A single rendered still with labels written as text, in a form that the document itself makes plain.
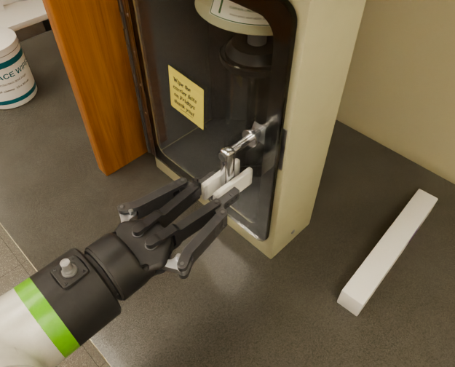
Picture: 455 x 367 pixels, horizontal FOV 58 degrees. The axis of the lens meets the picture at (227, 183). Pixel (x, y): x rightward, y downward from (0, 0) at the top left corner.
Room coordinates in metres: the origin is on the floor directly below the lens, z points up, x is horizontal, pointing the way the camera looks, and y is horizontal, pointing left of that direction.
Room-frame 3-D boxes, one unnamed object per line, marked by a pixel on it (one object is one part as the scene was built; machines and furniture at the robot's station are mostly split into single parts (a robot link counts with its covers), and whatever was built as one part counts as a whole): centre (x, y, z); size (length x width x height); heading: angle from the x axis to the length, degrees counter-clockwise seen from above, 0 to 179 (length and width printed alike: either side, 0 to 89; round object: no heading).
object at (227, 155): (0.38, -0.01, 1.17); 0.05 x 0.03 x 0.10; 135
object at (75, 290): (0.21, 0.16, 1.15); 0.09 x 0.06 x 0.12; 45
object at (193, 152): (0.48, 0.04, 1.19); 0.30 x 0.01 x 0.40; 45
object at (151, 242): (0.30, 0.05, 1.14); 0.11 x 0.01 x 0.04; 129
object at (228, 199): (0.33, 0.00, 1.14); 0.05 x 0.03 x 0.01; 134
